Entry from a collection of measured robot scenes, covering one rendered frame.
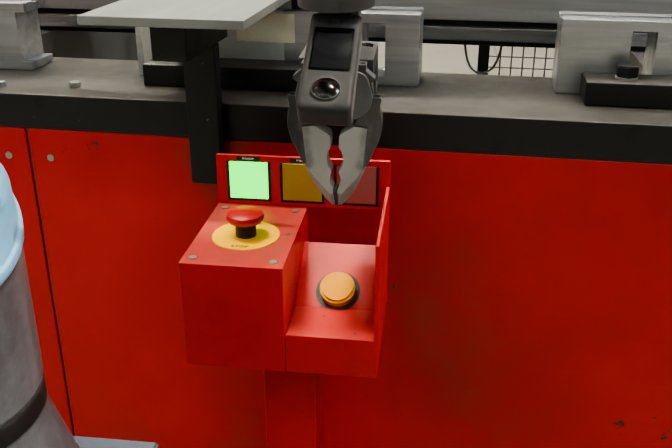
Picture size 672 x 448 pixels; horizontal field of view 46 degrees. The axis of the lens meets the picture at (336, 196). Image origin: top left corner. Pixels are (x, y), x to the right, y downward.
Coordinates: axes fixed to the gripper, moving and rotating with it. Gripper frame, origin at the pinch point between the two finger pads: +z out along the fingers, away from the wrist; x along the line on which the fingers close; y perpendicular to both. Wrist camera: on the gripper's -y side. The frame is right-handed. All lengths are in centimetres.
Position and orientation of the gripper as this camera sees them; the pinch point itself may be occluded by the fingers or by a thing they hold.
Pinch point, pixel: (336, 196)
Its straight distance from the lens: 78.6
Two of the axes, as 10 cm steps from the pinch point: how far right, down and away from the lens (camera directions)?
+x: -9.9, -0.5, 1.2
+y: 1.3, -4.6, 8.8
